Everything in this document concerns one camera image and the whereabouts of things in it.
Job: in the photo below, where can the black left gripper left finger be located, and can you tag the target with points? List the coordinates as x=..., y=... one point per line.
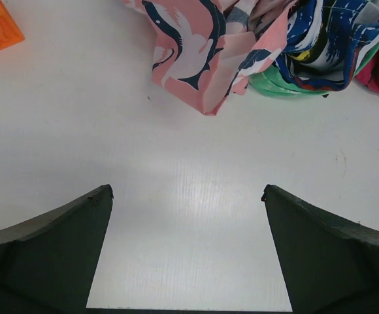
x=47, y=263

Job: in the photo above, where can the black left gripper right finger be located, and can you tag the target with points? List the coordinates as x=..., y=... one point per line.
x=329, y=264

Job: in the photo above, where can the green white cloth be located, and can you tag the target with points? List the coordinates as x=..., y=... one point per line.
x=274, y=83

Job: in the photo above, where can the blue patterned cloth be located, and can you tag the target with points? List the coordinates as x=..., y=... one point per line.
x=330, y=45

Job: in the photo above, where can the light pink bird-print cloth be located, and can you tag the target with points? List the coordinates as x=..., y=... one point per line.
x=206, y=50

